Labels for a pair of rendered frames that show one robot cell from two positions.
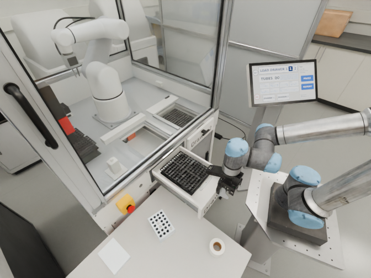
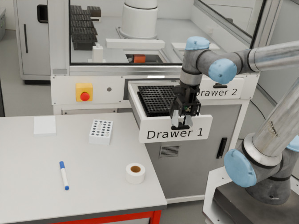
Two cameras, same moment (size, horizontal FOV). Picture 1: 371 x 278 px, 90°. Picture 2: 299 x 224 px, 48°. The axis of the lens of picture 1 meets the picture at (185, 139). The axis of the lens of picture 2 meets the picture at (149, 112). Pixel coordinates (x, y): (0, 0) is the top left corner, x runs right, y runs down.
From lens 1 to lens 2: 0.82 m
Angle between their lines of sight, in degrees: 28
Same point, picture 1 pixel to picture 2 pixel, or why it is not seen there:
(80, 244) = not seen: hidden behind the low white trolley
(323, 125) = (292, 43)
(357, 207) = not seen: outside the picture
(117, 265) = (41, 130)
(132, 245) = (64, 130)
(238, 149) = (192, 40)
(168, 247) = (91, 149)
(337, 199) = (266, 127)
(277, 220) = (225, 191)
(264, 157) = (213, 57)
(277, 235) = (216, 213)
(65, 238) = not seen: hidden behind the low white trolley
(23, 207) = (9, 111)
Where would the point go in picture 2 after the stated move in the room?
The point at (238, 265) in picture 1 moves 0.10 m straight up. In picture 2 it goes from (143, 200) to (146, 178)
